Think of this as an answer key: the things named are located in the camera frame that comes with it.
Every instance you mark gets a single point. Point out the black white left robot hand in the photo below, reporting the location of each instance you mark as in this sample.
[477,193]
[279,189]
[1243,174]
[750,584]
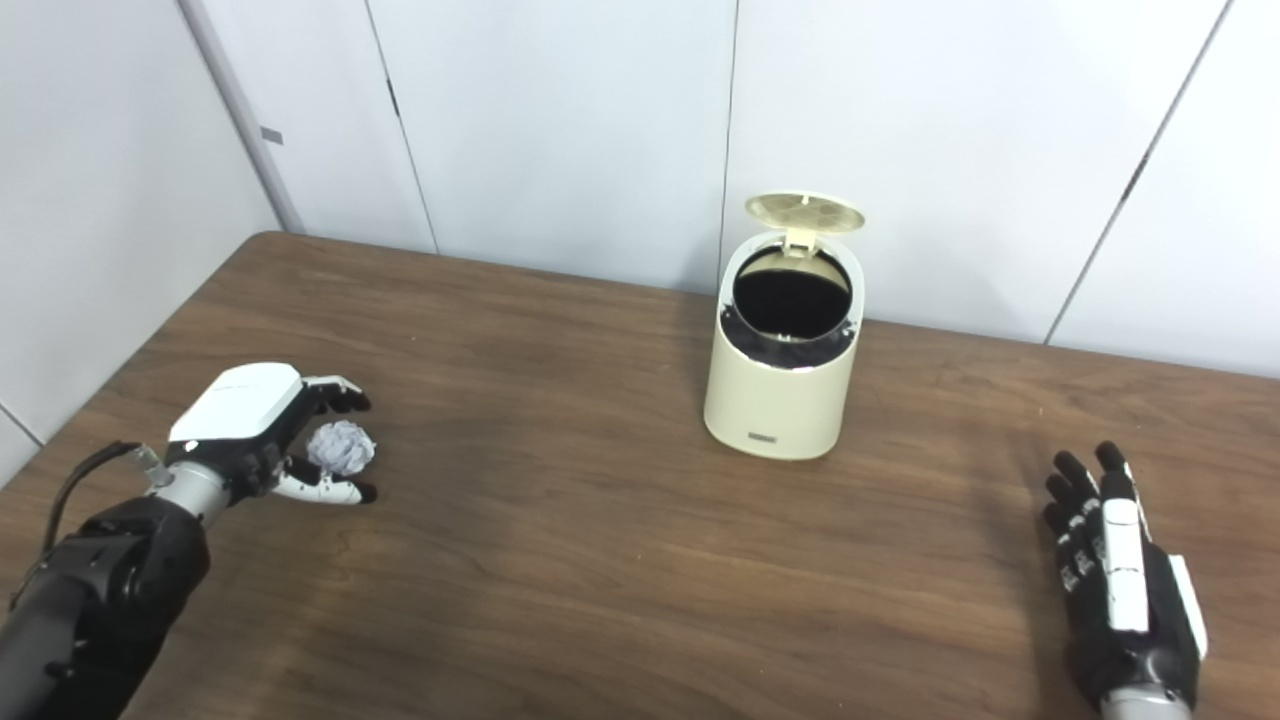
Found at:
[240,410]

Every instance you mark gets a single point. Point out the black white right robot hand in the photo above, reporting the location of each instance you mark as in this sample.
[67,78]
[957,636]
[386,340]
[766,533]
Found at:
[1125,580]

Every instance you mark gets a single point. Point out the white paper ball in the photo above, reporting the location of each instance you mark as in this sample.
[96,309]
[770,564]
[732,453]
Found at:
[340,447]

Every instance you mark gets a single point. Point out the round cream bin lid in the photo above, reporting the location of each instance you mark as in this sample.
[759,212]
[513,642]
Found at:
[805,213]

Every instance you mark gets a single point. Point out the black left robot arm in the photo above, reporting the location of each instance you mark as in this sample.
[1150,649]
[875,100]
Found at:
[100,590]

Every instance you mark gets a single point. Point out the cream-colored cylindrical bin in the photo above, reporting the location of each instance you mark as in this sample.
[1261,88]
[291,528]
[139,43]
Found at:
[780,390]

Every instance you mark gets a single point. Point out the gray wall corner post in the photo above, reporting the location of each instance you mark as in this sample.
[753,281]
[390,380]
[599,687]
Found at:
[240,110]

